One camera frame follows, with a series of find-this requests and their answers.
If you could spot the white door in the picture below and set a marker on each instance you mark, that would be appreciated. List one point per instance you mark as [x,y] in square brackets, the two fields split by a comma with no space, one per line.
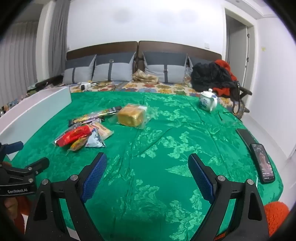
[238,46]

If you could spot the person's left hand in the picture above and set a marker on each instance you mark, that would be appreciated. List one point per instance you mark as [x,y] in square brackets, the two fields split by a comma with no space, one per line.
[9,205]

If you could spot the folded tan patterned cloth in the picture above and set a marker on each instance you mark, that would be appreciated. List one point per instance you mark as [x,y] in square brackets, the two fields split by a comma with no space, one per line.
[144,76]

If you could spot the brown headboard panel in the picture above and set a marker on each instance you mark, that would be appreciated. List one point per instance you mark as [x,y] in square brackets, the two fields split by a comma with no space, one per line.
[101,47]
[180,47]

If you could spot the dark bedside clutter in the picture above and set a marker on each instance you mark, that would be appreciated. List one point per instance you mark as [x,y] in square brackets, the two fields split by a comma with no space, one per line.
[46,82]

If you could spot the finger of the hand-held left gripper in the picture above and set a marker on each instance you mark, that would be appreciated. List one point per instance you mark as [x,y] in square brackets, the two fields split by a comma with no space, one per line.
[39,163]
[15,146]

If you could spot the red garment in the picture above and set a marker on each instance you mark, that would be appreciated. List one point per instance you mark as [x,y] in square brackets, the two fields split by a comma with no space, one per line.
[223,66]

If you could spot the dark chair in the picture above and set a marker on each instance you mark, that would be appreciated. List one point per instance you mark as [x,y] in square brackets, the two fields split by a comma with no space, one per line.
[245,92]

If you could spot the grey pillow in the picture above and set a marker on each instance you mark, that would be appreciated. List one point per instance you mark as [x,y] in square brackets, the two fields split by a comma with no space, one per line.
[165,69]
[78,71]
[113,69]
[196,61]

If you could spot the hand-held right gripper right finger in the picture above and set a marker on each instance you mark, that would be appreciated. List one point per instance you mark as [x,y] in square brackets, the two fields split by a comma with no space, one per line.
[201,178]

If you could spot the white wall switch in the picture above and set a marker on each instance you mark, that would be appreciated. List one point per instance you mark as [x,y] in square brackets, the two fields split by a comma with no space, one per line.
[206,45]

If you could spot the black phone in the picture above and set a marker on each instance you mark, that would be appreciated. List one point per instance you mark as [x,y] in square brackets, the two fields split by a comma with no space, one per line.
[246,138]

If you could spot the phone with lit screen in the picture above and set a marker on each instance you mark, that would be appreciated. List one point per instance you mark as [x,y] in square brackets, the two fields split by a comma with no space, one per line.
[262,162]

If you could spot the green patterned blanket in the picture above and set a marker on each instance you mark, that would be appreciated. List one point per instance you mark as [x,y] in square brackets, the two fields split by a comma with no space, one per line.
[161,162]

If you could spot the tan snack packet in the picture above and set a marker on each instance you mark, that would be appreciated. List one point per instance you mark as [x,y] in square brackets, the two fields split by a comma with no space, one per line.
[104,131]

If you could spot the grey curtain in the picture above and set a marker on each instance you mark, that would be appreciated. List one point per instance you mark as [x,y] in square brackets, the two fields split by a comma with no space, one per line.
[55,34]

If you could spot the blue white triangular packet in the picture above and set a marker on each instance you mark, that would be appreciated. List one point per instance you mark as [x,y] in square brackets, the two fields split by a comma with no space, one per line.
[94,140]

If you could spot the white box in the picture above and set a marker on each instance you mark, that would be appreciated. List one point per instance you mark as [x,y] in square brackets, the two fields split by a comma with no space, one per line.
[34,102]

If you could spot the red snack packet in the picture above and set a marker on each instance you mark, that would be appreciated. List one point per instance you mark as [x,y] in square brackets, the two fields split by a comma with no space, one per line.
[74,136]

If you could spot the black jacket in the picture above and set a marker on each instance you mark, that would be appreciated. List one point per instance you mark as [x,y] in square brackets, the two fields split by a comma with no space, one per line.
[210,75]

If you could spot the blue white teapot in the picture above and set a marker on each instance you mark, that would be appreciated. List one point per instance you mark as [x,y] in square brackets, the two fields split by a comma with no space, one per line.
[209,100]

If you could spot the bread loaf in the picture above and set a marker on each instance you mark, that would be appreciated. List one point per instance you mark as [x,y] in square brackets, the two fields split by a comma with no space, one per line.
[130,115]

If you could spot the orange fuzzy clothing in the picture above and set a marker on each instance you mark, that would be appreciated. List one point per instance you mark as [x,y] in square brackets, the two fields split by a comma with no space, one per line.
[276,215]

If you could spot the sheer white curtain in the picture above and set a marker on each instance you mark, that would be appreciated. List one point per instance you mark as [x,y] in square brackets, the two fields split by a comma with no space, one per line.
[18,58]

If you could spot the long dark snack packet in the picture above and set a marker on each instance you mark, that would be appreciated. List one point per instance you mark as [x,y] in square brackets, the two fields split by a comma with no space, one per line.
[92,115]

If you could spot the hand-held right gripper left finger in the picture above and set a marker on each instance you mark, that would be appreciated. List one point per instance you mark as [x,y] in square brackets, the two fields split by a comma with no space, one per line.
[94,176]

